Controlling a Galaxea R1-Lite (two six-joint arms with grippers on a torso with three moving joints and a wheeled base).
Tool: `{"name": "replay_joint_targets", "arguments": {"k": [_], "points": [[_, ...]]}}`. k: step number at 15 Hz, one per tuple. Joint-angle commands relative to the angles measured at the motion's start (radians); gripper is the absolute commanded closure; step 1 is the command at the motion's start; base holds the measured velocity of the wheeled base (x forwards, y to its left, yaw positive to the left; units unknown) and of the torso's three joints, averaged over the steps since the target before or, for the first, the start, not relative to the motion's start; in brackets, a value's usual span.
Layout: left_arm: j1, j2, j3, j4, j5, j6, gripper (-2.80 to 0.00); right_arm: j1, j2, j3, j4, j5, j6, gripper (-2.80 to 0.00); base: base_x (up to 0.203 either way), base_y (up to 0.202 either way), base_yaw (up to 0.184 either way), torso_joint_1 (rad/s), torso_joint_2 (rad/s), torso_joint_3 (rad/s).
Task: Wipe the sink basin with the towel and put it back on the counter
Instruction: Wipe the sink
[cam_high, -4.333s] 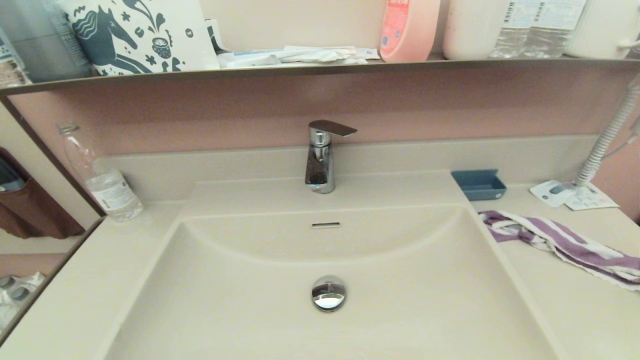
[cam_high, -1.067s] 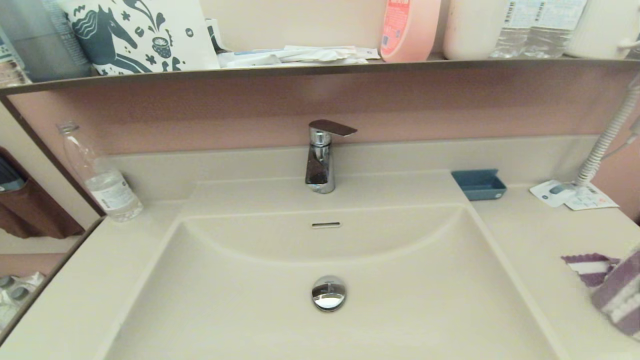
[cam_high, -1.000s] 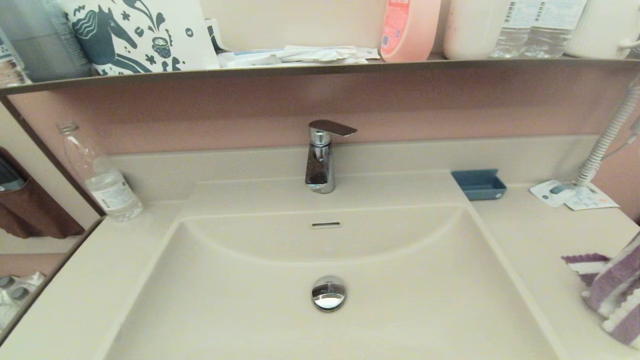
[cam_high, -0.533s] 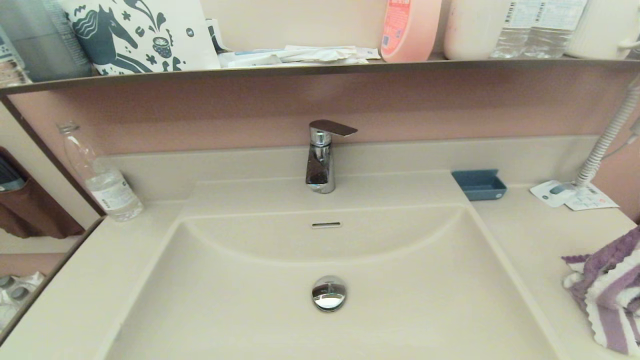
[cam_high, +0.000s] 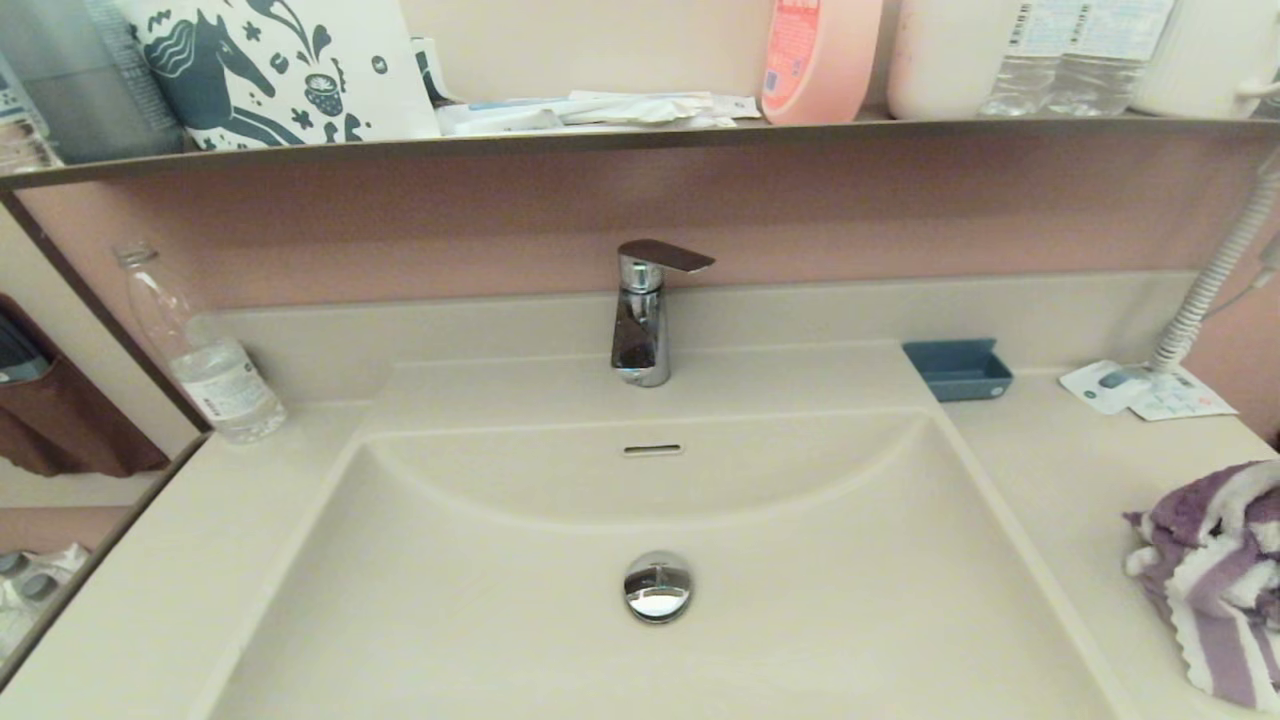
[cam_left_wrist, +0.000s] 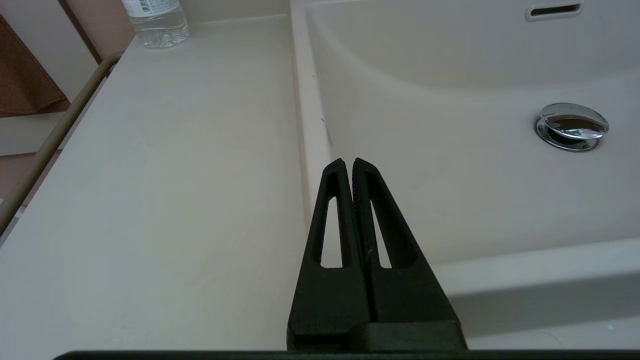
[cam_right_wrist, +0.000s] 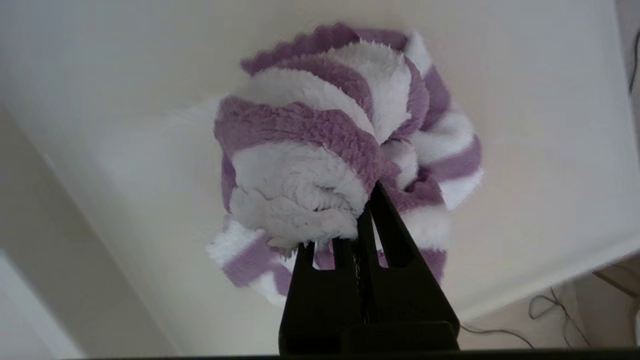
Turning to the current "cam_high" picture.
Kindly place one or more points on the chrome sink faucet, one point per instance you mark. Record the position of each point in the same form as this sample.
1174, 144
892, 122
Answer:
640, 330

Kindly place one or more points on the purple white striped towel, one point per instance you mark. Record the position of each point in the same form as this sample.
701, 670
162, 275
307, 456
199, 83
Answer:
1220, 580

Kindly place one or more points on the white ceramic sink basin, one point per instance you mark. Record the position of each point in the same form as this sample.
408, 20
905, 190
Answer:
800, 560

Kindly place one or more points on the chrome drain stopper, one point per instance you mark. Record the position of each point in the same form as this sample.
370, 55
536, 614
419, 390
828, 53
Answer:
658, 590

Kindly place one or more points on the white packets on shelf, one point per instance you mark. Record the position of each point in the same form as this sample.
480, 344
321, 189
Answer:
640, 108

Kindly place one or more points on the small white packet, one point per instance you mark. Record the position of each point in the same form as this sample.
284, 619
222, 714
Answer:
738, 107

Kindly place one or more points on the white sachet packet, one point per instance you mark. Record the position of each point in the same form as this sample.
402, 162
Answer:
500, 124

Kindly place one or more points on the blue plastic soap tray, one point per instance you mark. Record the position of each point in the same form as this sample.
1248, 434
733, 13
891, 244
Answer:
958, 378

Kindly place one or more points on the pink plastic bottle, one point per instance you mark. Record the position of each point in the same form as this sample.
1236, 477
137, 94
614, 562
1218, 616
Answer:
830, 70

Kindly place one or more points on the white bag with horse print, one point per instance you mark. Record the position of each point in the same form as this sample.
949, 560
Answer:
380, 90

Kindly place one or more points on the clear bottle with white label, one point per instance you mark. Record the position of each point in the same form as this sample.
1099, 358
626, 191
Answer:
225, 385

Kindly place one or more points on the large white plastic jug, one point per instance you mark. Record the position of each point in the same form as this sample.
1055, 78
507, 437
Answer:
940, 60

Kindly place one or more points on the white card with grey spot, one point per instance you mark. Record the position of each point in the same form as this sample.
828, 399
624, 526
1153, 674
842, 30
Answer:
1085, 385

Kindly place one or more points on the clear plastic water bottle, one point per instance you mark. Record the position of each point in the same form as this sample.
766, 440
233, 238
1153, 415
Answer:
1105, 65
1020, 85

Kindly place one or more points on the grey translucent container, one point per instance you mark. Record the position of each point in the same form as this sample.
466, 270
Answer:
90, 100

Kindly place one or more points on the white kettle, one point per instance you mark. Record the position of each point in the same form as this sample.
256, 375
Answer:
1200, 60

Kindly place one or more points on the patterned paper packet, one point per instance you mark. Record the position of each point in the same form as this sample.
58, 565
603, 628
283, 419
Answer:
25, 130

